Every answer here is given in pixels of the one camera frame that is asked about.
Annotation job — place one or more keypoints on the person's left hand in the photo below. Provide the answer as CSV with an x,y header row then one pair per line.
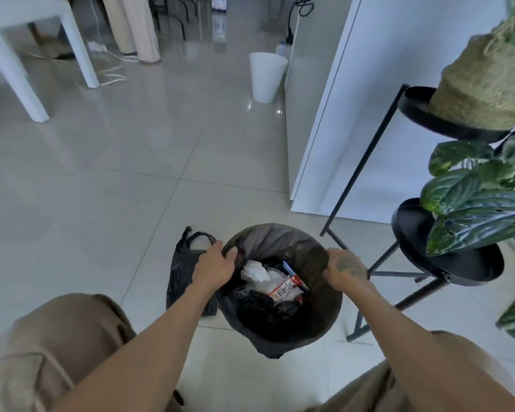
x,y
212,268

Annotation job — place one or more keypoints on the person's right hand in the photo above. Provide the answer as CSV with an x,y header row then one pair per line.
x,y
347,270

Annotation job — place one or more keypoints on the person's right thumb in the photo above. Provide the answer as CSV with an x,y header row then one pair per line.
x,y
329,276

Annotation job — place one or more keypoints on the person's left thumb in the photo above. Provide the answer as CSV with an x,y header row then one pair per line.
x,y
231,254

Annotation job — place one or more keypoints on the black trash bag liner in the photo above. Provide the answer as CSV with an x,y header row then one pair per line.
x,y
279,242

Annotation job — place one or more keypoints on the person's right forearm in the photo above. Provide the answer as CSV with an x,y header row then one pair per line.
x,y
416,347

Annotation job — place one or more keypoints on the person's left forearm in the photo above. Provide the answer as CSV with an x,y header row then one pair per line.
x,y
146,343

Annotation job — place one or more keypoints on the crumpled white tissue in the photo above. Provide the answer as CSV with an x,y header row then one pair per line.
x,y
254,271

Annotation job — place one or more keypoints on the blue packet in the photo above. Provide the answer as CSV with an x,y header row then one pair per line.
x,y
292,272

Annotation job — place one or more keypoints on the dark round waste bin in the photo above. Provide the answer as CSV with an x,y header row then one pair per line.
x,y
328,321

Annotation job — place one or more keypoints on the red and white wrapper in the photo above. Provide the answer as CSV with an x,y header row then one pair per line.
x,y
285,289

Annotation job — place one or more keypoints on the clear plastic wrap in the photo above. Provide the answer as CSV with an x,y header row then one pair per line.
x,y
274,278

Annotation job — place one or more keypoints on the flat black plastic bag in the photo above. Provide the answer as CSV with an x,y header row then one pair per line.
x,y
182,270

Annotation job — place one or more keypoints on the black metal plant stand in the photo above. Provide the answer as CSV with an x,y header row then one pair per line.
x,y
416,223

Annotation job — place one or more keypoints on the white cabinet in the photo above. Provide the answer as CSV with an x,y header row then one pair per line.
x,y
360,124

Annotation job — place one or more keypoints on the green striped leaf plant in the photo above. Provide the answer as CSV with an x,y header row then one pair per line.
x,y
476,210

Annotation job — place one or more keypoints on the white waste bin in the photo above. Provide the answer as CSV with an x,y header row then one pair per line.
x,y
266,77

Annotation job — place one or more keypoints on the person's brown trousers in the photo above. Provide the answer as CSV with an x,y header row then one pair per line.
x,y
47,347

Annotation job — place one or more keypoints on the small white bottle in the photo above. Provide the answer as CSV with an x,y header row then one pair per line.
x,y
281,49

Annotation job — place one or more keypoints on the woven basket planter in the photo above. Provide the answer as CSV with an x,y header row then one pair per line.
x,y
485,85

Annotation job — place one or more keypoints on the white power strip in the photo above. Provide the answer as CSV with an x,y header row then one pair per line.
x,y
97,47

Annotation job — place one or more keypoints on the white table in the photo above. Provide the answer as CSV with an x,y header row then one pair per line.
x,y
8,21

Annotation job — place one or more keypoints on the black chair frame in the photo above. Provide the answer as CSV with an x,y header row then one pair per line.
x,y
178,12

